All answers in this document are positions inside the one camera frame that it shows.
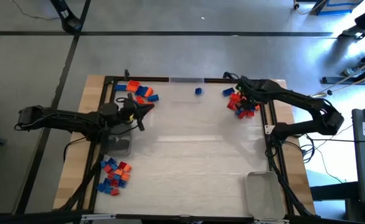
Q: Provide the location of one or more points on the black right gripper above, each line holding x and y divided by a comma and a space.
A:
248, 90

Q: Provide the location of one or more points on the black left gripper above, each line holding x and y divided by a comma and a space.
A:
127, 109

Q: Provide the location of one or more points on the long orange toy block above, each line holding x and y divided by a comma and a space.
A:
251, 113
257, 107
235, 97
149, 92
139, 99

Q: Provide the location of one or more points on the dark grey translucent bin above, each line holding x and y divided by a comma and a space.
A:
120, 146

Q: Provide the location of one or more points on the small orange toy block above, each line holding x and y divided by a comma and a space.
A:
127, 168
125, 176
118, 172

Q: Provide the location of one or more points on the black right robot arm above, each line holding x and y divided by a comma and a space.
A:
294, 99

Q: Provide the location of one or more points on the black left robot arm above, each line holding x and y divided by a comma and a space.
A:
61, 119

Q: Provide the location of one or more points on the long blue toy block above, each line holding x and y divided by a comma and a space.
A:
228, 91
141, 91
120, 87
153, 98
238, 112

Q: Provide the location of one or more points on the long red toy block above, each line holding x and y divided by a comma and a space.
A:
231, 105
242, 114

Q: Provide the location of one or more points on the wide orange toy block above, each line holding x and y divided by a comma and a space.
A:
133, 86

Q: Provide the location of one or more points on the white mounting plate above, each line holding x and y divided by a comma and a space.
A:
269, 129

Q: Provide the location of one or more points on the clear plastic bin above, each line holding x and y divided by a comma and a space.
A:
182, 93

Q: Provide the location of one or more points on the beige long rod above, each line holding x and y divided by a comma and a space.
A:
318, 93

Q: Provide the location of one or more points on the small black knob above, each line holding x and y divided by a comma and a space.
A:
329, 92

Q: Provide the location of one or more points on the black floor stand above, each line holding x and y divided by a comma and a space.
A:
341, 81

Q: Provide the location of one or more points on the person's shoe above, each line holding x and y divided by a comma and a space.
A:
352, 32
353, 71

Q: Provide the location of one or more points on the black stand base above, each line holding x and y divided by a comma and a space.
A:
70, 23

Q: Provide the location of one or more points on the blue and white box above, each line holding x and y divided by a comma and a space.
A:
341, 3

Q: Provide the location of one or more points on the black frame clamp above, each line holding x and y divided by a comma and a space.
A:
126, 74
229, 75

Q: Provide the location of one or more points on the black aluminium table frame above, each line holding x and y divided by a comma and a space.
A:
154, 79

